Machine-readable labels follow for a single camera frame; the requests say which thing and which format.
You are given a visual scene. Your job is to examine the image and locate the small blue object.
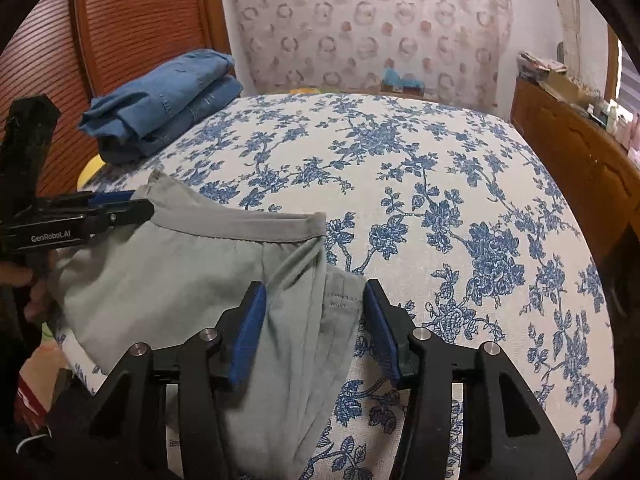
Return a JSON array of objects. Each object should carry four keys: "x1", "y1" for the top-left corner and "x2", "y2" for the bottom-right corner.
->
[{"x1": 382, "y1": 67, "x2": 424, "y2": 93}]

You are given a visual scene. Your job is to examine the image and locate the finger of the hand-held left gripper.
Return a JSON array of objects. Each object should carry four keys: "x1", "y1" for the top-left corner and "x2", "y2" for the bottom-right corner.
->
[
  {"x1": 87, "y1": 199, "x2": 155, "y2": 233},
  {"x1": 75, "y1": 189, "x2": 136, "y2": 209}
]

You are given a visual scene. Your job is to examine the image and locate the darker blue folded jeans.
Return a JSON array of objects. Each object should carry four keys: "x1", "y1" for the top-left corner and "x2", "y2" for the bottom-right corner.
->
[{"x1": 97, "y1": 77, "x2": 244, "y2": 165}]

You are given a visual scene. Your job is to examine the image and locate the grey-green pants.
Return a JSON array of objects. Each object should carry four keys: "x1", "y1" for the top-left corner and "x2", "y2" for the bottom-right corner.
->
[{"x1": 50, "y1": 170, "x2": 366, "y2": 480}]

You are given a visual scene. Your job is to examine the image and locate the yellow cushion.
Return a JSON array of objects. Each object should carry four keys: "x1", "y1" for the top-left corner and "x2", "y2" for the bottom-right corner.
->
[{"x1": 80, "y1": 157, "x2": 107, "y2": 189}]

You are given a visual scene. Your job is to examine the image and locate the wooden side cabinet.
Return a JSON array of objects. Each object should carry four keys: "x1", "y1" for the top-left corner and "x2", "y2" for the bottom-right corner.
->
[{"x1": 510, "y1": 77, "x2": 640, "y2": 271}]

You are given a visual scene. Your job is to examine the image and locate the stack of papers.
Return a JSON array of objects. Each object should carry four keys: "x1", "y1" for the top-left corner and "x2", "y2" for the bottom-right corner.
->
[{"x1": 517, "y1": 50, "x2": 568, "y2": 84}]

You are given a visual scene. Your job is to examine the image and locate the window with blinds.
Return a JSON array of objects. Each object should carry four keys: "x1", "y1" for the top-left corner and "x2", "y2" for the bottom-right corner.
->
[{"x1": 607, "y1": 30, "x2": 640, "y2": 107}]

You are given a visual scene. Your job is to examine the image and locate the white drawstring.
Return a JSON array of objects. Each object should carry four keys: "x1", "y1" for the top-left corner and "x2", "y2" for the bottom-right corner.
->
[{"x1": 15, "y1": 432, "x2": 52, "y2": 454}]

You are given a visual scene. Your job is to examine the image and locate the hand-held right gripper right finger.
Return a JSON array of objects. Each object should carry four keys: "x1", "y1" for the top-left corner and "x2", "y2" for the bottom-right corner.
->
[{"x1": 362, "y1": 279, "x2": 571, "y2": 480}]

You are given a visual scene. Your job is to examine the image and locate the louvred wooden wardrobe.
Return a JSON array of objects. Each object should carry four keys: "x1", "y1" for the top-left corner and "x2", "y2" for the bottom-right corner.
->
[{"x1": 0, "y1": 0, "x2": 233, "y2": 196}]

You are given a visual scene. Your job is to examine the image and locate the person's dark clothing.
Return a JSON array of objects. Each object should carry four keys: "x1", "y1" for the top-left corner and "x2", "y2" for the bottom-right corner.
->
[{"x1": 0, "y1": 360, "x2": 103, "y2": 480}]

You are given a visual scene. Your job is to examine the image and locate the group of small bottles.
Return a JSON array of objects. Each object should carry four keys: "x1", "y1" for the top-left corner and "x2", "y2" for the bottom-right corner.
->
[{"x1": 587, "y1": 100, "x2": 640, "y2": 152}]

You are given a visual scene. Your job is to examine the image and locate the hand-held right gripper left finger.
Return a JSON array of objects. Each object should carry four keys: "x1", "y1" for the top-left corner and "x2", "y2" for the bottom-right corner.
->
[{"x1": 75, "y1": 280, "x2": 268, "y2": 480}]

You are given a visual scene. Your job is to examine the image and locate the ring-patterned wall cloth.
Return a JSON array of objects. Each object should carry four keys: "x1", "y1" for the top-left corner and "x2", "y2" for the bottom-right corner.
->
[{"x1": 217, "y1": 0, "x2": 516, "y2": 117}]

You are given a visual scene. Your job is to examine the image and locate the light blue folded jeans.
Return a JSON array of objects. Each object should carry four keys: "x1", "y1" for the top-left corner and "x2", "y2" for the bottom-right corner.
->
[{"x1": 80, "y1": 50, "x2": 236, "y2": 137}]

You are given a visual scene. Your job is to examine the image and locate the person's left hand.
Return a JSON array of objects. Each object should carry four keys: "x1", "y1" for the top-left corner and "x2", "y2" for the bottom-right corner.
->
[{"x1": 0, "y1": 262, "x2": 57, "y2": 321}]

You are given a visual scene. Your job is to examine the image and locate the blue floral bedspread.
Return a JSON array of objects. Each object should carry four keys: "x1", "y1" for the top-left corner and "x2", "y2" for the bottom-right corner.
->
[{"x1": 50, "y1": 91, "x2": 621, "y2": 480}]

